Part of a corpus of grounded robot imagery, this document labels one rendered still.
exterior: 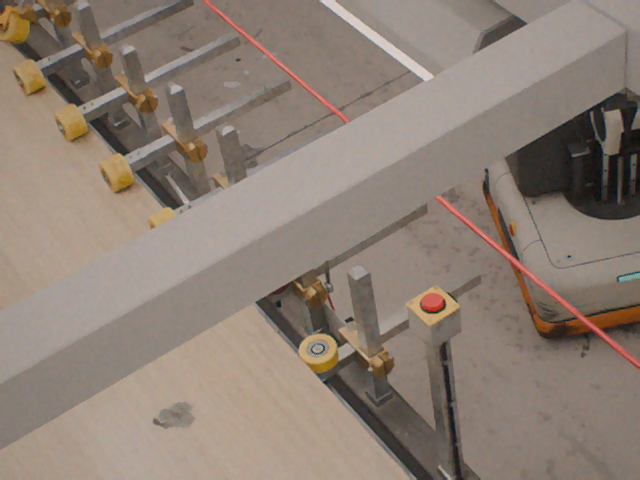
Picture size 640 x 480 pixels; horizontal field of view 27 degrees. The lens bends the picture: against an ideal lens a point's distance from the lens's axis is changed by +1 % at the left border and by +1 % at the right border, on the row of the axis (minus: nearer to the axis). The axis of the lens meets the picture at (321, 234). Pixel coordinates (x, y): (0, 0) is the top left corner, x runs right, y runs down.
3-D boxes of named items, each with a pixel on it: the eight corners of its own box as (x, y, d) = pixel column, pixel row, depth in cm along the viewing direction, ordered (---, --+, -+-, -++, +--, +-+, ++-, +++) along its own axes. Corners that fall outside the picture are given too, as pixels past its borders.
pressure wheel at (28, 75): (49, 86, 348) (42, 86, 356) (34, 58, 346) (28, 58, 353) (28, 96, 346) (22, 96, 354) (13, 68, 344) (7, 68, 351)
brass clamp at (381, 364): (361, 332, 288) (358, 316, 285) (398, 369, 280) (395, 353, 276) (338, 346, 286) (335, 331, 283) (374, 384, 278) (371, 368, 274)
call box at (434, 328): (439, 312, 245) (436, 283, 240) (463, 334, 240) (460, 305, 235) (409, 330, 243) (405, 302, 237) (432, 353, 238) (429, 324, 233)
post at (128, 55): (171, 182, 361) (128, 39, 327) (177, 189, 358) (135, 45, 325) (160, 188, 359) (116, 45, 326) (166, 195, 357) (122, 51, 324)
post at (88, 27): (129, 137, 377) (83, -4, 343) (134, 143, 374) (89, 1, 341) (118, 143, 376) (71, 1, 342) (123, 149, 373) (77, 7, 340)
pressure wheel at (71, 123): (72, 98, 332) (88, 124, 330) (72, 111, 339) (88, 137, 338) (50, 108, 330) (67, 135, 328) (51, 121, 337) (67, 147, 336)
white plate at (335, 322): (303, 300, 313) (296, 271, 306) (366, 365, 296) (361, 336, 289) (301, 301, 312) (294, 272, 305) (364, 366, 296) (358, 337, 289)
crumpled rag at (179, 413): (197, 399, 270) (194, 392, 268) (195, 427, 265) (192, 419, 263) (154, 404, 270) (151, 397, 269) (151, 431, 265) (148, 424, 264)
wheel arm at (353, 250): (420, 208, 312) (418, 195, 309) (428, 216, 310) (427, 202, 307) (265, 298, 298) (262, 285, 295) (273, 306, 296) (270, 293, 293)
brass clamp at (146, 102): (137, 83, 345) (132, 67, 342) (162, 107, 336) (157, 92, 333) (116, 93, 343) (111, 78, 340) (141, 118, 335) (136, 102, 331)
